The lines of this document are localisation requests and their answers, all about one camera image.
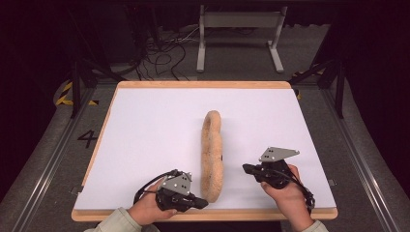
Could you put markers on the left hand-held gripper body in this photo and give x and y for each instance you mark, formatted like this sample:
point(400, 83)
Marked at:
point(175, 188)

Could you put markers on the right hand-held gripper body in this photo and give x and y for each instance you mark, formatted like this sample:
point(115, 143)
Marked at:
point(274, 167)

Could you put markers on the person's right hand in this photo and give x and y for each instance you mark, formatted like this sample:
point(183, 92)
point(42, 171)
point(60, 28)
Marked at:
point(290, 199)

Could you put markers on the person's left hand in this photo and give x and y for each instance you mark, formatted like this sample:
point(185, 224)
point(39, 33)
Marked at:
point(145, 209)

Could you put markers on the yellow and black floor tape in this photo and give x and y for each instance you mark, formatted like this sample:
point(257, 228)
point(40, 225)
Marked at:
point(306, 72)
point(66, 96)

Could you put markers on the black metal stand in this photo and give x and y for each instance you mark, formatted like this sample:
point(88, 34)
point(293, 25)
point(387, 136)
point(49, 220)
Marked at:
point(336, 77)
point(77, 80)

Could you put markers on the grey metal stand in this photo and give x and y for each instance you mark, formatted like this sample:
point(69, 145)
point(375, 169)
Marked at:
point(241, 21)

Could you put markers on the small metal table bracket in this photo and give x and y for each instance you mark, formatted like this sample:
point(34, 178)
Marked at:
point(76, 190)
point(331, 182)

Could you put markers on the aluminium floor rail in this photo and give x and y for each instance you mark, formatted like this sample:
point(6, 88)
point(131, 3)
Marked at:
point(54, 158)
point(357, 154)

